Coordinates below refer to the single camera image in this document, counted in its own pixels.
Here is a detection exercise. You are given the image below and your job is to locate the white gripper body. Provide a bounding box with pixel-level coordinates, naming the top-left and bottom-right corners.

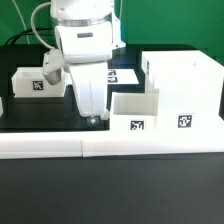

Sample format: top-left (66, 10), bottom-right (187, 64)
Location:
top-left (43, 22), bottom-right (112, 117)

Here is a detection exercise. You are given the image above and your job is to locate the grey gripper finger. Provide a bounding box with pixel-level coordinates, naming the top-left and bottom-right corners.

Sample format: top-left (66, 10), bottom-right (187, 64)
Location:
top-left (87, 116), bottom-right (99, 126)

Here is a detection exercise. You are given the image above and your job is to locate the thin white cable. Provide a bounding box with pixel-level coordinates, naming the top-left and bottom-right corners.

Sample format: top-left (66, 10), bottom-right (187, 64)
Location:
top-left (11, 0), bottom-right (31, 45)

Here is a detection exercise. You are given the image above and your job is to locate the white drawer box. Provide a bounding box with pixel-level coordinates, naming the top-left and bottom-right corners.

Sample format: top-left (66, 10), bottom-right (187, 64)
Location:
top-left (109, 92), bottom-right (158, 132)
top-left (11, 67), bottom-right (66, 98)

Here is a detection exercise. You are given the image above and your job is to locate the white marker sheet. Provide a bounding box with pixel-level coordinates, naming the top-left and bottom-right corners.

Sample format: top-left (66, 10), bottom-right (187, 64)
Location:
top-left (66, 68), bottom-right (140, 86)

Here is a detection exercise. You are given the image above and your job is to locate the white rear drawer box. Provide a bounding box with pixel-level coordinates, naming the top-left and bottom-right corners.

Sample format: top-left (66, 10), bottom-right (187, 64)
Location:
top-left (11, 67), bottom-right (66, 98)

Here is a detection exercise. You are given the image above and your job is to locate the black cable bundle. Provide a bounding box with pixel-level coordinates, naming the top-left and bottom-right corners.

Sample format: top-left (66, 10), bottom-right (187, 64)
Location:
top-left (4, 26), bottom-right (58, 46)

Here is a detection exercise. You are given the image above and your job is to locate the white front drawer box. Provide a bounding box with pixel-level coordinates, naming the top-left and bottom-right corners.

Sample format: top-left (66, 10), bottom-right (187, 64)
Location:
top-left (109, 92), bottom-right (158, 132)

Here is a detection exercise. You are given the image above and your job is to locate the white L-shaped fence wall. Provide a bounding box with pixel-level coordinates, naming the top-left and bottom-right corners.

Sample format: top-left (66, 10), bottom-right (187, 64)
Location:
top-left (0, 119), bottom-right (224, 160)

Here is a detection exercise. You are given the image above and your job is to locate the white drawer cabinet frame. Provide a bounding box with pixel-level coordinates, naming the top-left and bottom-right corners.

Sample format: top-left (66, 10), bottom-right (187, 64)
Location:
top-left (141, 50), bottom-right (224, 130)

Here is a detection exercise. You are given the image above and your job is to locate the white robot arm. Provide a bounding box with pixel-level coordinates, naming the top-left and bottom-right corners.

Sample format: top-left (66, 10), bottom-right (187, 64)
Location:
top-left (43, 0), bottom-right (125, 126)

